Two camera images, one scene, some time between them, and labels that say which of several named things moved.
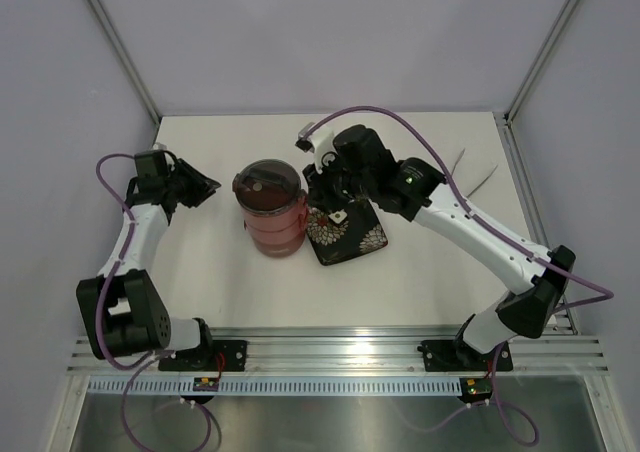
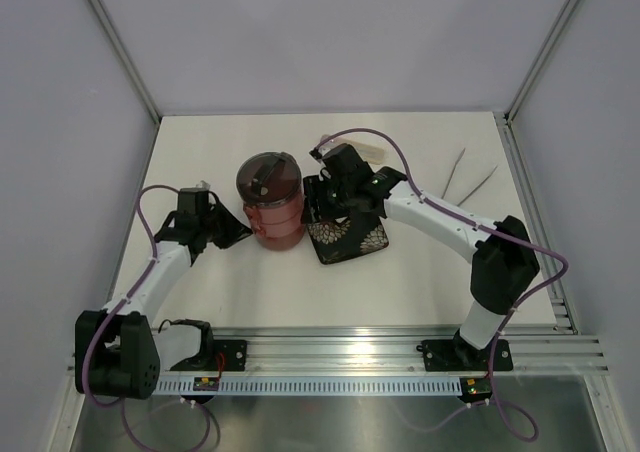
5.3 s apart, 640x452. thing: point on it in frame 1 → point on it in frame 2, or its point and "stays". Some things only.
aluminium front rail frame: [360, 351] stays
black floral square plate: [360, 232] stays
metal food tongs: [481, 184] stays
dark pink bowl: [279, 250] → [279, 236]
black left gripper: [203, 187] → [235, 230]
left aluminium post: [117, 43] stays
